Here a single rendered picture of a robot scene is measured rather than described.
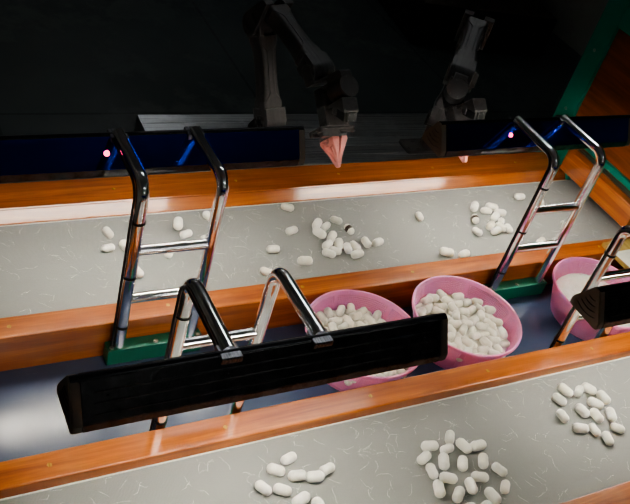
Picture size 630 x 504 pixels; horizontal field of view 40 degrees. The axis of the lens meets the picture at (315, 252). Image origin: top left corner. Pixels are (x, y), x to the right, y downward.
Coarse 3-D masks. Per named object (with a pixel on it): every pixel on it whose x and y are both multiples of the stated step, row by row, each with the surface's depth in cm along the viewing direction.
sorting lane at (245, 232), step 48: (432, 192) 243; (480, 192) 250; (528, 192) 257; (576, 192) 264; (0, 240) 184; (48, 240) 188; (96, 240) 192; (144, 240) 196; (240, 240) 205; (288, 240) 210; (384, 240) 220; (432, 240) 225; (480, 240) 231; (528, 240) 237; (576, 240) 243; (0, 288) 174; (48, 288) 177; (96, 288) 180; (144, 288) 184
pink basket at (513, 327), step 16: (416, 288) 203; (432, 288) 209; (448, 288) 211; (464, 288) 211; (480, 288) 210; (416, 304) 205; (496, 304) 209; (512, 320) 205; (512, 336) 202; (448, 352) 192; (464, 352) 190; (448, 368) 197
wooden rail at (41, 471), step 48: (624, 336) 210; (384, 384) 176; (432, 384) 180; (480, 384) 184; (144, 432) 152; (192, 432) 155; (240, 432) 158; (288, 432) 163; (0, 480) 138; (48, 480) 141
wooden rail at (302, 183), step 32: (416, 160) 250; (448, 160) 254; (480, 160) 259; (512, 160) 264; (544, 160) 270; (0, 192) 192; (32, 192) 195; (64, 192) 198; (96, 192) 201; (128, 192) 204; (160, 192) 207; (192, 192) 210; (256, 192) 218; (288, 192) 222; (320, 192) 227; (352, 192) 231; (384, 192) 236; (0, 224) 188
